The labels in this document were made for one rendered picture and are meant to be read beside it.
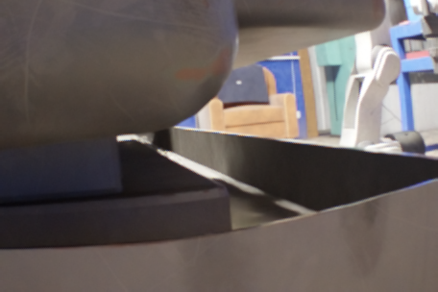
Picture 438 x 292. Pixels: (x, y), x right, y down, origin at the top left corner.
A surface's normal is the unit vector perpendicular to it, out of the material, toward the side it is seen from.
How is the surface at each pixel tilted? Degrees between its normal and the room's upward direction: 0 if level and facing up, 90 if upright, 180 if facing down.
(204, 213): 90
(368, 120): 90
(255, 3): 112
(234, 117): 90
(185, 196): 67
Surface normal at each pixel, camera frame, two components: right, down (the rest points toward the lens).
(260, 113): 0.25, 0.04
